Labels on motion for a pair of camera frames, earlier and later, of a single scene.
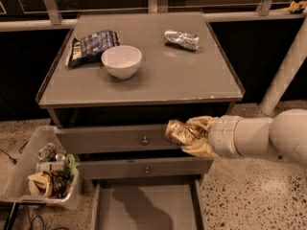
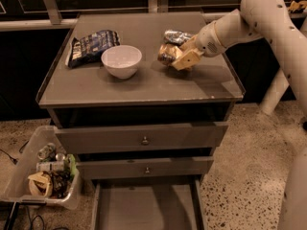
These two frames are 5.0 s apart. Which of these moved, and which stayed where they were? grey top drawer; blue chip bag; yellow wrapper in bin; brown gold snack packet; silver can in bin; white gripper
Moved: white gripper; brown gold snack packet
Stayed: blue chip bag; yellow wrapper in bin; grey top drawer; silver can in bin
